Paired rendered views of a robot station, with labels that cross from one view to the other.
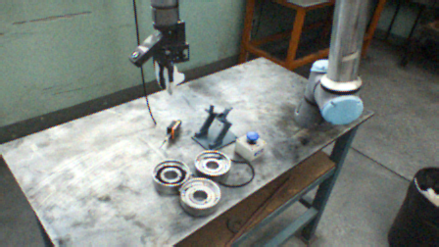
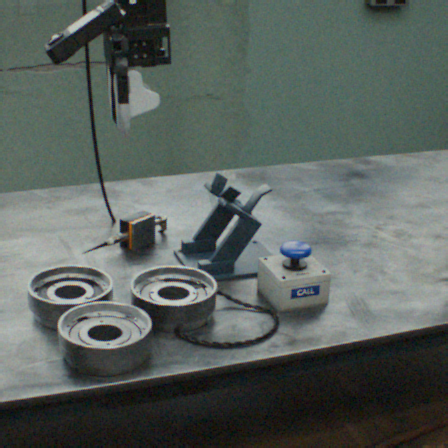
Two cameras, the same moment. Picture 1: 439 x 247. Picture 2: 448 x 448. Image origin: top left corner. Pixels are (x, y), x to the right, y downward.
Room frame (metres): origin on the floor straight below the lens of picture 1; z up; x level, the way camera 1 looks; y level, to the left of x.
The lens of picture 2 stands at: (-0.12, -0.44, 1.34)
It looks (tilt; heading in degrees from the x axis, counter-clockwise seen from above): 23 degrees down; 22
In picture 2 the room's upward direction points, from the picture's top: 2 degrees clockwise
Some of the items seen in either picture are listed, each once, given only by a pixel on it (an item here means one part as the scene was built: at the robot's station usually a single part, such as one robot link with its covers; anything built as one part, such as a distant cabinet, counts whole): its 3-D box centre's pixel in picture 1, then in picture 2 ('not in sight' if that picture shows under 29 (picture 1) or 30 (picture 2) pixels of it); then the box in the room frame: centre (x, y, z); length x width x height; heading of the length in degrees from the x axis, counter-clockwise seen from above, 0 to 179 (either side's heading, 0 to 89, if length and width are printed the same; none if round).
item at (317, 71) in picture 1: (326, 80); not in sight; (1.08, -0.39, 0.97); 0.13 x 0.12 x 0.14; 3
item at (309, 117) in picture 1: (317, 108); not in sight; (1.09, -0.39, 0.85); 0.15 x 0.15 x 0.10
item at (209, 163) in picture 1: (212, 167); (173, 299); (0.75, -0.02, 0.82); 0.10 x 0.10 x 0.04
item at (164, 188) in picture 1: (170, 176); (70, 298); (0.69, 0.10, 0.82); 0.10 x 0.10 x 0.04
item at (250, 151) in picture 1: (251, 145); (297, 279); (0.86, -0.14, 0.82); 0.08 x 0.07 x 0.05; 135
